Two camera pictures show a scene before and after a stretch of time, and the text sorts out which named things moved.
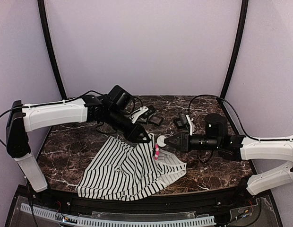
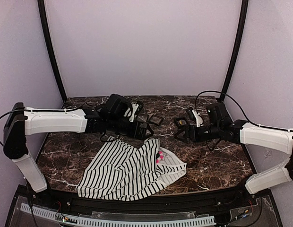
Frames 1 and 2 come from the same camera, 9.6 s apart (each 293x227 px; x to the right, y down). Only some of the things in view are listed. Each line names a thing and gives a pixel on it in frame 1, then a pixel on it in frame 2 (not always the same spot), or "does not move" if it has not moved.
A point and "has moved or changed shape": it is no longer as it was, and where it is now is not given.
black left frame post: (50, 42) does not move
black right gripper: (185, 142) -> (188, 131)
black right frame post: (238, 45) does not move
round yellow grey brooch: (160, 141) has moved or changed shape
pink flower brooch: (157, 152) -> (159, 156)
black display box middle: (155, 119) does not move
